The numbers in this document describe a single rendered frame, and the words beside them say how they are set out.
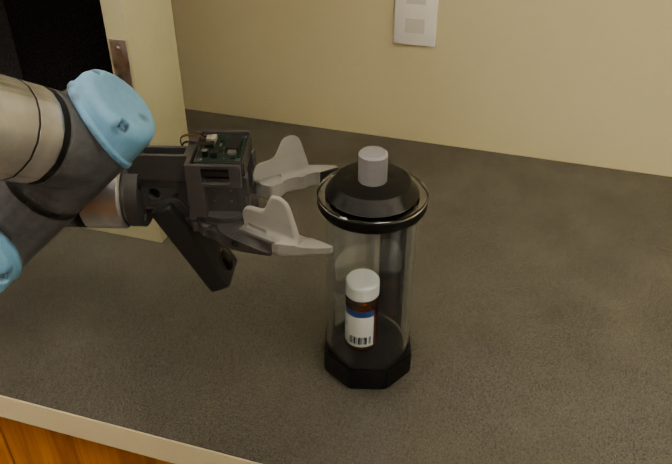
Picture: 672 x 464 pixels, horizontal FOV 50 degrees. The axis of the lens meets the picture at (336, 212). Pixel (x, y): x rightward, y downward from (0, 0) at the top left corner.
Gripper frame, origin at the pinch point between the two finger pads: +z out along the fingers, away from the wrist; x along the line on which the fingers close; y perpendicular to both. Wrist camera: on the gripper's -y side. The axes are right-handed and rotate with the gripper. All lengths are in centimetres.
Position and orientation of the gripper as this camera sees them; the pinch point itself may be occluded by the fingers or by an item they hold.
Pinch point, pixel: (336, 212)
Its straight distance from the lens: 72.4
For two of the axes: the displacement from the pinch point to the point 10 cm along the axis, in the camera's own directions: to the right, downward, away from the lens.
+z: 10.0, 0.2, -0.2
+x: 0.3, -5.6, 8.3
